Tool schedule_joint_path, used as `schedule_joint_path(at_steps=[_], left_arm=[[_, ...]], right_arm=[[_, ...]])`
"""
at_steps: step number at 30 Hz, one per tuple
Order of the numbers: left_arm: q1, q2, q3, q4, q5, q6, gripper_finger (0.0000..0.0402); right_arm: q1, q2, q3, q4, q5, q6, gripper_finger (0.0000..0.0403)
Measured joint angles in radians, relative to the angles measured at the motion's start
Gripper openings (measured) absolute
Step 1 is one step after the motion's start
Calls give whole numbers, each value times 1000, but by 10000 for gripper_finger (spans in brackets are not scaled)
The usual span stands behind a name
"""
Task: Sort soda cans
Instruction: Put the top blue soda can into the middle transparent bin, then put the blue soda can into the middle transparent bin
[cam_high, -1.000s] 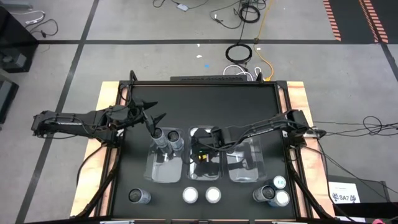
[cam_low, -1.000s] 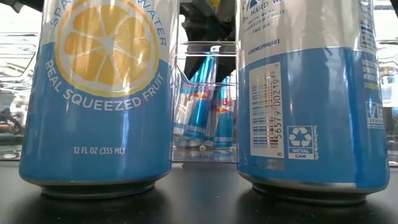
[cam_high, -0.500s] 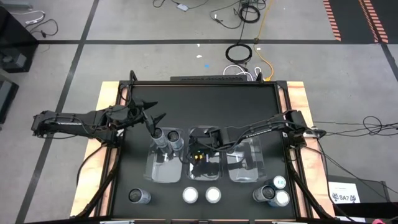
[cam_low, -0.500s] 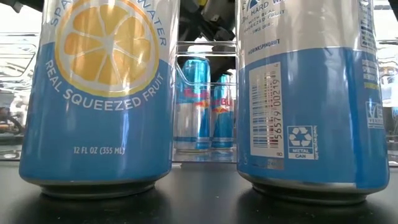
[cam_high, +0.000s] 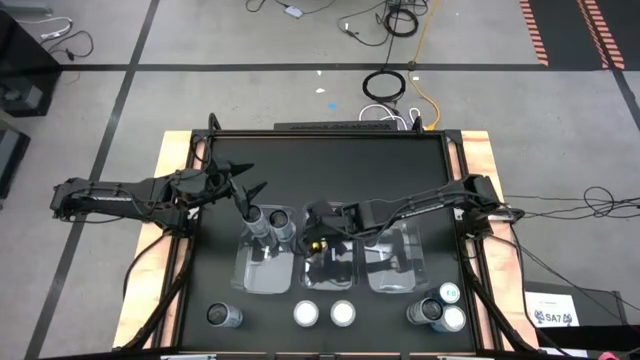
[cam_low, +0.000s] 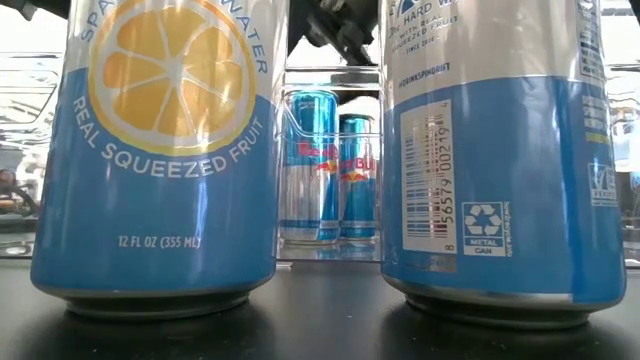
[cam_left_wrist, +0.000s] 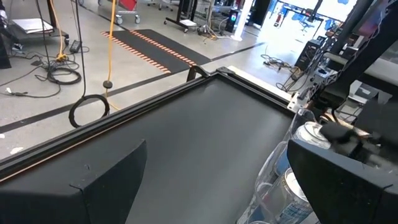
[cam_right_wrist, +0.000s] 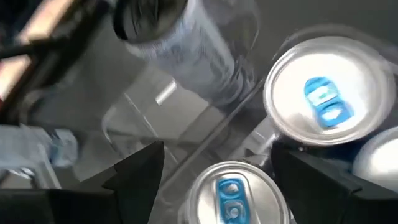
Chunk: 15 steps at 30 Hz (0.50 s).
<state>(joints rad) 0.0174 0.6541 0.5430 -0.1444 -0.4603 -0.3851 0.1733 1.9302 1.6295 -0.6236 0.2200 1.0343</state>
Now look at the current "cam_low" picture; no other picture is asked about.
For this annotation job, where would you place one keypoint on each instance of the blue silver Red Bull can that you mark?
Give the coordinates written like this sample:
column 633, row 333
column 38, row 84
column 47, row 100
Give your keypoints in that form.
column 357, row 210
column 307, row 200

